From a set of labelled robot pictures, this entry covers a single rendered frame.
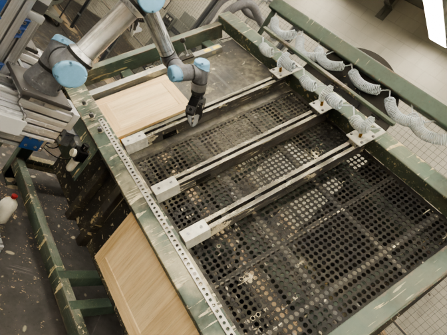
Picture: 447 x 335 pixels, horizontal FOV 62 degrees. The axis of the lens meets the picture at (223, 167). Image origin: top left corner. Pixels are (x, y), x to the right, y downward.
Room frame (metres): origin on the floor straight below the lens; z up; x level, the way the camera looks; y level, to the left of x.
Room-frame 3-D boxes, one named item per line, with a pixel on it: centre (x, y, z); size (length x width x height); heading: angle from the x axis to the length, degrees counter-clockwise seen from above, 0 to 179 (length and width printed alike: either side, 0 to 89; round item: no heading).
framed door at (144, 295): (1.66, -0.15, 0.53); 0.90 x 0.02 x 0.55; 56
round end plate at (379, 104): (2.64, -0.27, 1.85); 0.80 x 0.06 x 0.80; 56
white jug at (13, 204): (1.91, 0.83, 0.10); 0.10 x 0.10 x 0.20
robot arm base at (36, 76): (1.46, 0.81, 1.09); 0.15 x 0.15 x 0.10
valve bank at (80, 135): (1.93, 0.82, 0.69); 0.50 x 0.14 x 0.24; 56
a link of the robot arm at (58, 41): (1.45, 0.81, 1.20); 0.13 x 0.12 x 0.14; 49
